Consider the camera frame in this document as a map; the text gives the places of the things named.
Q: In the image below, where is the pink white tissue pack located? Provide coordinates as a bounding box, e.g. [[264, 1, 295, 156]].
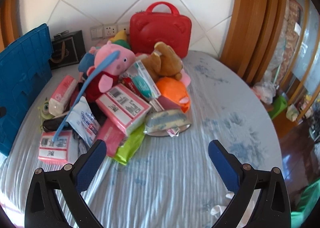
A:
[[48, 75, 77, 116]]

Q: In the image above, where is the orange plush toy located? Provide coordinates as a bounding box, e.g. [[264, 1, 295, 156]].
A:
[[156, 77, 191, 113]]

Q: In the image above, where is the yellow green plush toy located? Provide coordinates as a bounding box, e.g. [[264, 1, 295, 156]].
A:
[[108, 30, 131, 49]]

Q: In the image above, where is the pink barcode tissue pack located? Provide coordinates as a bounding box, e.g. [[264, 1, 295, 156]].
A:
[[38, 130, 72, 164]]

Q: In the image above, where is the white wall socket panel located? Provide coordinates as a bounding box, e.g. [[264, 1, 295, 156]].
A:
[[90, 22, 130, 40]]

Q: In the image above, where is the white blue wet wipes pack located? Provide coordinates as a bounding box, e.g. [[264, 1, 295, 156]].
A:
[[66, 96, 100, 147]]

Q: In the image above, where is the lime green wipes pack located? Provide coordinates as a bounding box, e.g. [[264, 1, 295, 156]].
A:
[[113, 124, 145, 166]]

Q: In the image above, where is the black sock bundle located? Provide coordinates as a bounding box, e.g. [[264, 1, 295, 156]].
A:
[[42, 115, 66, 132]]

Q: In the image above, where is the red bear carry case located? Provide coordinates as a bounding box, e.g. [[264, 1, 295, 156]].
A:
[[130, 2, 192, 58]]

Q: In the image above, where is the wooden door frame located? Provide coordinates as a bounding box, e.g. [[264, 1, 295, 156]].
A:
[[220, 0, 286, 85]]

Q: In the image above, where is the teal red pad pack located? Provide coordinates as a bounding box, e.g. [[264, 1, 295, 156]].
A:
[[120, 60, 161, 102]]

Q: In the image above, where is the blue plush toy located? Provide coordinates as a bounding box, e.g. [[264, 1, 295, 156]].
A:
[[78, 52, 95, 73]]

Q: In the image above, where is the black gift box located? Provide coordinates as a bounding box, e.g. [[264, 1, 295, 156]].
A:
[[49, 30, 86, 70]]

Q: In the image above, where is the Peppa Pig plush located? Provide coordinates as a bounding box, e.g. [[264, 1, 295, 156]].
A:
[[85, 41, 136, 103]]

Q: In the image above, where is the pink flat pack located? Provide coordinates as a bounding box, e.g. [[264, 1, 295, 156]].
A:
[[96, 119, 127, 157]]

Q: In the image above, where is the brown teddy bear plush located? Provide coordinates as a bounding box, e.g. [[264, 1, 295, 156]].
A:
[[141, 42, 183, 83]]

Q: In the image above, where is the green one-eyed monster plush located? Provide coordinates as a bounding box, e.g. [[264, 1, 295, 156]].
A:
[[37, 98, 54, 131]]

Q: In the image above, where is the blue plastic crate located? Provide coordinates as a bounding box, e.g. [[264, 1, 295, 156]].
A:
[[0, 23, 53, 156]]

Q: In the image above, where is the large pink tissue pack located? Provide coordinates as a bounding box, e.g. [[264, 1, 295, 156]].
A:
[[96, 84, 151, 136]]

